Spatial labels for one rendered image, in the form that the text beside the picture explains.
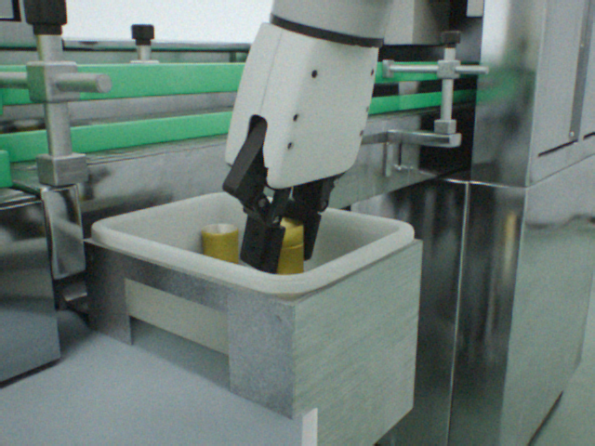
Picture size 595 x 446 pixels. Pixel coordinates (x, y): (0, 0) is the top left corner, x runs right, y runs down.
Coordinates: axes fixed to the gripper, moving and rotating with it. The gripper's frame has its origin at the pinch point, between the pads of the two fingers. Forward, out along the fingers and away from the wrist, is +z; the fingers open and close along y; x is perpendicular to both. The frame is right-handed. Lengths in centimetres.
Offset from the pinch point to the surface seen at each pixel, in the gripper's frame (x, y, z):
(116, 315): -9.0, 7.1, 9.5
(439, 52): -43, -115, -4
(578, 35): -9, -101, -16
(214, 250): -9.9, -4.2, 7.2
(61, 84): -12.3, 10.8, -8.4
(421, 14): -39, -90, -13
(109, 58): -44.5, -16.6, -1.7
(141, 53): -34.0, -13.3, -4.9
